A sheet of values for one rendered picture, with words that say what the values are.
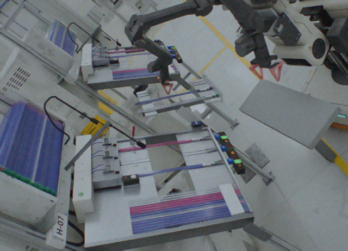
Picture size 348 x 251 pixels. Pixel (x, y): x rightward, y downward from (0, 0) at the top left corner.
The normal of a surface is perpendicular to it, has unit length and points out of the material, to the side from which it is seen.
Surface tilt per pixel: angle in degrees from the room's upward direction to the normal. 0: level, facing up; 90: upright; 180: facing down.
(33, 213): 90
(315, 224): 0
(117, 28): 90
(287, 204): 0
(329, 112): 0
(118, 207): 45
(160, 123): 90
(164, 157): 90
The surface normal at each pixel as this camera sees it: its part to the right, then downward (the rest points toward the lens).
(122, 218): -0.01, -0.84
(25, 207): 0.21, 0.53
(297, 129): -0.70, -0.51
